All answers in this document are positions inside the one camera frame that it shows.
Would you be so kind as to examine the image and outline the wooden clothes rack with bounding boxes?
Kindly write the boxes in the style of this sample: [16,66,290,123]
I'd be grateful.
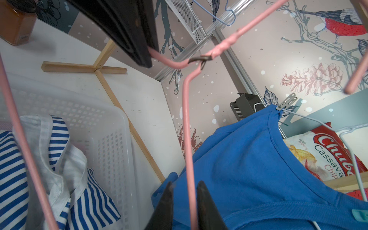
[41,0,368,194]

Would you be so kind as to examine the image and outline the black wall basket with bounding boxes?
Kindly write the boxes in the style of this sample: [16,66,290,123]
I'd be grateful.
[230,94,265,121]

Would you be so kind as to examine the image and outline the cassava chips bag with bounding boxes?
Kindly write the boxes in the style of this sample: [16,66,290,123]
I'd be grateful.
[284,126,355,182]

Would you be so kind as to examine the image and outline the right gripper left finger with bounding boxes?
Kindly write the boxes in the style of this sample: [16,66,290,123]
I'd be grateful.
[145,182,173,230]

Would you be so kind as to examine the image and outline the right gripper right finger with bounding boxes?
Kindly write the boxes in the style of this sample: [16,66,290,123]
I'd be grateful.
[196,181,228,230]

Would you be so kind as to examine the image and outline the white wire hanger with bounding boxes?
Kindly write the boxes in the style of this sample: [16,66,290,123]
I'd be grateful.
[253,102,368,230]

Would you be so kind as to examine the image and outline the pink wire hanger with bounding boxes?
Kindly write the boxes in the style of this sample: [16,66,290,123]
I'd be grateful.
[1,1,368,230]

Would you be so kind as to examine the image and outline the white perforated plastic basket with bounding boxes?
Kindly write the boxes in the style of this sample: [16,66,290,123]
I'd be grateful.
[1,73,139,230]

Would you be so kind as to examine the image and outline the white wire wall basket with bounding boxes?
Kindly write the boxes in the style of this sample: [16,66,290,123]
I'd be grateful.
[165,0,207,45]

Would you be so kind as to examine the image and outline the light blue wire hanger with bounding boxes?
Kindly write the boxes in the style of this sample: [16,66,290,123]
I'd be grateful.
[189,1,236,26]

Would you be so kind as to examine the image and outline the grey clothespin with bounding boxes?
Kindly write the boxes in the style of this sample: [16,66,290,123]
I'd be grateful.
[277,94,298,111]

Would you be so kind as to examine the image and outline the teal clothespin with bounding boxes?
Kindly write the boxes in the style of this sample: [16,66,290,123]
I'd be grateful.
[352,209,368,223]

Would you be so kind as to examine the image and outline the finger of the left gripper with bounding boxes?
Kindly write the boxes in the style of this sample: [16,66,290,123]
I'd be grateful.
[69,0,159,68]

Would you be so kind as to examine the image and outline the blue white striped tank top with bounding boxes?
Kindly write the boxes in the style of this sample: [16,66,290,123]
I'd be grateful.
[1,115,123,230]

